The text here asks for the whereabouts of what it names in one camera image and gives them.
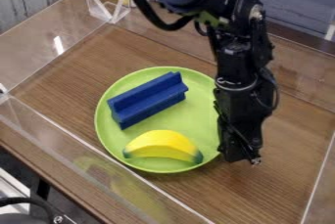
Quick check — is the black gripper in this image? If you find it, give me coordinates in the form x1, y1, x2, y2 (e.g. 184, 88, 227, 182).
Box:
212, 84, 277, 167

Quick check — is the blue plastic block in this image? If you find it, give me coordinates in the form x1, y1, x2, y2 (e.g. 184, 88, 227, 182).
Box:
107, 71, 189, 130

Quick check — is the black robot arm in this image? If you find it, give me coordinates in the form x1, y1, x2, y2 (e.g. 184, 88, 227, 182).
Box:
134, 0, 280, 164

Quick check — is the green round plate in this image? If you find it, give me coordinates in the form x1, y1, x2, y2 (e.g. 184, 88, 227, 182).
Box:
94, 67, 220, 173

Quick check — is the yellow toy banana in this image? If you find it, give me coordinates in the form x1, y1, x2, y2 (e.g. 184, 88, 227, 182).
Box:
122, 130, 204, 164

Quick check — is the clear acrylic enclosure wall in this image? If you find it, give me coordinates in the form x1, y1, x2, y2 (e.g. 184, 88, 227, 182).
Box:
0, 0, 335, 224

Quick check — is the clear acrylic corner bracket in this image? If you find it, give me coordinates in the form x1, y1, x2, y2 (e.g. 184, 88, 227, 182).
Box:
86, 0, 131, 24

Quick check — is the black cable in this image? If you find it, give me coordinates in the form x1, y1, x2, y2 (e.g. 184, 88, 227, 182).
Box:
0, 197, 56, 224

